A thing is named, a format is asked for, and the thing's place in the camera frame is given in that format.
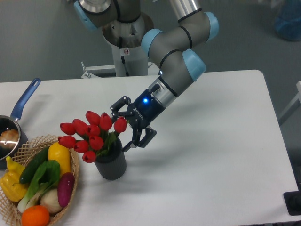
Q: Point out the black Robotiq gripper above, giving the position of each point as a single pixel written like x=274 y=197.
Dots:
x=140 y=114

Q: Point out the red tulip bouquet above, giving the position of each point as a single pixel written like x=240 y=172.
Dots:
x=97 y=140

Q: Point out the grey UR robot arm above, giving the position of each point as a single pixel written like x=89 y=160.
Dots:
x=134 y=42

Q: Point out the dark grey ribbed vase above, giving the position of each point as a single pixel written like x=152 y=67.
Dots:
x=114 y=165

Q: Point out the purple sweet potato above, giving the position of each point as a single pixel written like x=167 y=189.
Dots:
x=65 y=187

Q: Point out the green bok choy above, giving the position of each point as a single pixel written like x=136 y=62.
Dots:
x=46 y=176

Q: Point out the white garlic bulb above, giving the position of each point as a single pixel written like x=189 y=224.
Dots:
x=50 y=201

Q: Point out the green cucumber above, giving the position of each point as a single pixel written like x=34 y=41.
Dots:
x=29 y=171

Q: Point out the brown bread roll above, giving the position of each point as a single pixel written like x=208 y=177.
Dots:
x=9 y=139

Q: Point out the orange tangerine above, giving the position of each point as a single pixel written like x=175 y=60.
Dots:
x=35 y=216

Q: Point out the yellow bell pepper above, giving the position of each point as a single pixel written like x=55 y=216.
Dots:
x=9 y=183

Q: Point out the white furniture leg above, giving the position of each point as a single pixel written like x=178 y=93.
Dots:
x=291 y=107

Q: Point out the black device at table edge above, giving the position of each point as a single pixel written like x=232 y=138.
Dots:
x=293 y=202

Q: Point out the blue plastic bag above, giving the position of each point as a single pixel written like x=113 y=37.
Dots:
x=287 y=23

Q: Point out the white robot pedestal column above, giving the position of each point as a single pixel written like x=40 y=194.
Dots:
x=129 y=61

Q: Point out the white metal base frame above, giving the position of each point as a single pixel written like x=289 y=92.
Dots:
x=109 y=71

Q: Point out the blue handled saucepan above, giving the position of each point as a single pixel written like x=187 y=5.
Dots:
x=11 y=122

